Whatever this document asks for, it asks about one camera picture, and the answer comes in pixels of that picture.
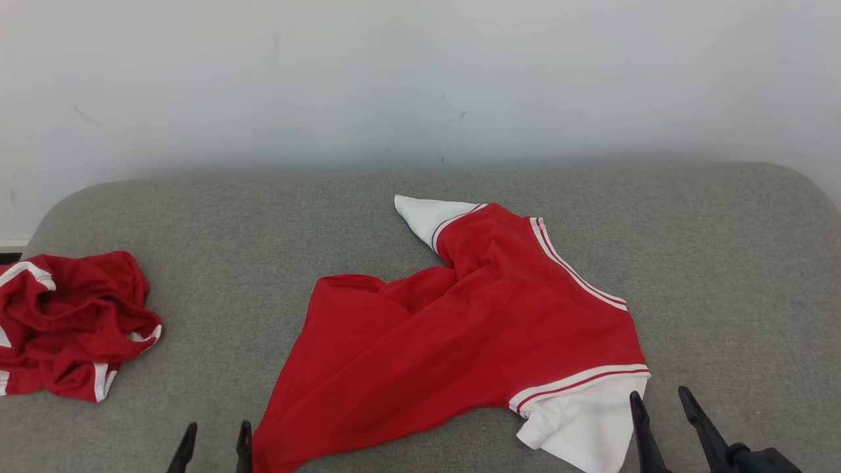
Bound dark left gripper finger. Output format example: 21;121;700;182
166;422;198;473
235;420;254;473

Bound red shorts white stripes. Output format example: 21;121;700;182
0;250;163;403

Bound grey fabric sofa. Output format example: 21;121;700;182
0;162;841;473

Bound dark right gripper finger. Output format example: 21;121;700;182
677;386;731;473
629;391;672;473

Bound red Bulls jersey white sleeves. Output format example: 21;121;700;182
252;194;652;473

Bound black white wall baseboard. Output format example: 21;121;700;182
0;239;31;265

